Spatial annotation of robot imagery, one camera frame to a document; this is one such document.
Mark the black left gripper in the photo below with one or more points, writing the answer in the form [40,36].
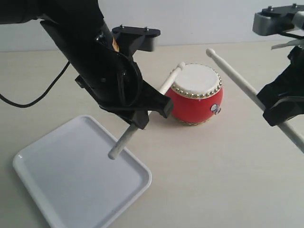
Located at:
[113,79]

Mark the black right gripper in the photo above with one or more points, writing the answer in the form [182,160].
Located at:
[283,99]

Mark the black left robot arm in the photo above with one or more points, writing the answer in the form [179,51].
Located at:
[74,13]

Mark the red small drum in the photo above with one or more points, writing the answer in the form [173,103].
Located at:
[197,94]

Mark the white plastic tray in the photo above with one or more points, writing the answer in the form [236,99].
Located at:
[72,180]

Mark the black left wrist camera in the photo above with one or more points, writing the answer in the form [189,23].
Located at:
[131,39]

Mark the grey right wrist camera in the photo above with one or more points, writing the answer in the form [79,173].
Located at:
[276,20]

